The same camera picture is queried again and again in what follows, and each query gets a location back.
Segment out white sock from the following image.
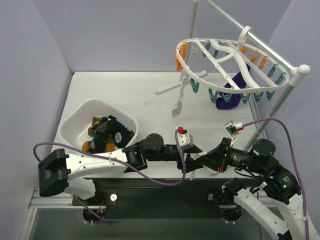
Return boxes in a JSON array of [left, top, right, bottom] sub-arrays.
[[171, 70, 189, 118], [189, 152, 218, 181]]

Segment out black blue sock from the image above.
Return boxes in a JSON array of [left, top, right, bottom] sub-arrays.
[[108, 115, 135, 149], [88, 117, 114, 154]]

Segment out white round clip hanger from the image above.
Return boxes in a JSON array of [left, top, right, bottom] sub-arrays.
[[174, 26, 292, 103]]

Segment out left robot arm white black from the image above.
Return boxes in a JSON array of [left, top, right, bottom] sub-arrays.
[[38, 133, 201, 206]]

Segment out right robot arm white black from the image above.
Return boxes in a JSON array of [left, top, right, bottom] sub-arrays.
[[195, 138, 320, 240]]

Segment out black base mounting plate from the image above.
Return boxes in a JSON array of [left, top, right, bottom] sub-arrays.
[[84, 178, 233, 220]]

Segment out purple sock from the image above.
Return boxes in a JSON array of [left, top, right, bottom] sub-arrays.
[[214, 63, 253, 111]]

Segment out white plastic basket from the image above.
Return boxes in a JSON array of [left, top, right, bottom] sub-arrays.
[[57, 98, 140, 149]]

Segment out silver white drying rack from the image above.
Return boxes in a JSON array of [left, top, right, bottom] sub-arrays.
[[154, 0, 312, 176]]

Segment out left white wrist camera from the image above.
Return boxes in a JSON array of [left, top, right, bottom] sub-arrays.
[[175, 126, 194, 151]]

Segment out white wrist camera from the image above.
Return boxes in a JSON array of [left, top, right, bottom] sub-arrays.
[[175, 126, 194, 151], [224, 120, 244, 147]]

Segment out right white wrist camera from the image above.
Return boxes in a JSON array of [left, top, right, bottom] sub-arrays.
[[224, 120, 244, 147]]

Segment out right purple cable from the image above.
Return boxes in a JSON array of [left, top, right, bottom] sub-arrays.
[[242, 117, 310, 240]]

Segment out aluminium rail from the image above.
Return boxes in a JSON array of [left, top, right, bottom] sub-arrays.
[[28, 188, 73, 209]]

